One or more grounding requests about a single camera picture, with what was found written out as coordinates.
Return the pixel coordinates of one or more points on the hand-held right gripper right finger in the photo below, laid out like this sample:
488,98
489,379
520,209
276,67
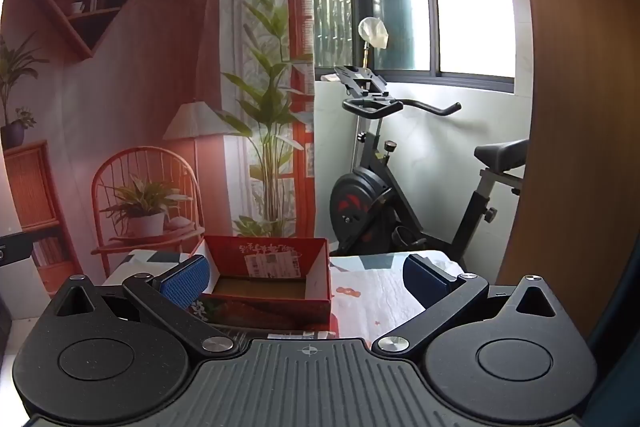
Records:
425,279

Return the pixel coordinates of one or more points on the black exercise bike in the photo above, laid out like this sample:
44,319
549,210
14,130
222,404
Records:
360,197

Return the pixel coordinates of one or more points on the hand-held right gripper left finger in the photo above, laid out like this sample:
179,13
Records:
184,281

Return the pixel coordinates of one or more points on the brown wooden panel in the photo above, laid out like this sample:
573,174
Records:
575,107

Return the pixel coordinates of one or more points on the white bag covered stand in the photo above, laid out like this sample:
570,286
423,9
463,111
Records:
374,32

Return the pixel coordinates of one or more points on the red strawberry print cardboard box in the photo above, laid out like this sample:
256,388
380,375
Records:
280,309

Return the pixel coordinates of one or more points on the printed room scene backdrop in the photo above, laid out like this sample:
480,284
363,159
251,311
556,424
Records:
150,57

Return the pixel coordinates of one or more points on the dark-framed window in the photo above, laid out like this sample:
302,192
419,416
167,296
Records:
432,7

